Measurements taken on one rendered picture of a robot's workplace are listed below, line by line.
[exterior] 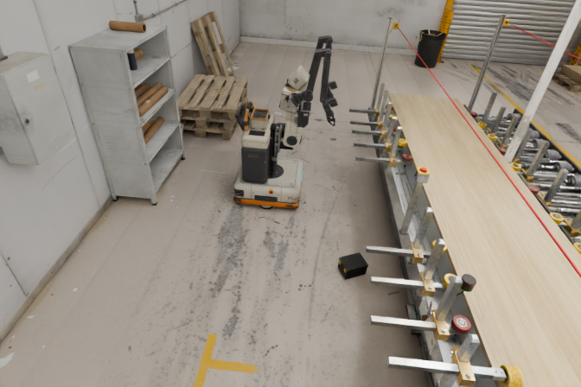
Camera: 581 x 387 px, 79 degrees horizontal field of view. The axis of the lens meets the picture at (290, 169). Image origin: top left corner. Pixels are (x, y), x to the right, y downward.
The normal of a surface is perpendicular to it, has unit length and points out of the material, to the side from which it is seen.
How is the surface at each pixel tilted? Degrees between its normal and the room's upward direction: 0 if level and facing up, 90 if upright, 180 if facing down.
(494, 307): 0
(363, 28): 90
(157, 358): 0
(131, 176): 90
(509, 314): 0
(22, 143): 90
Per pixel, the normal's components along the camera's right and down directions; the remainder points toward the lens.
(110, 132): -0.08, 0.55
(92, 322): 0.05, -0.83
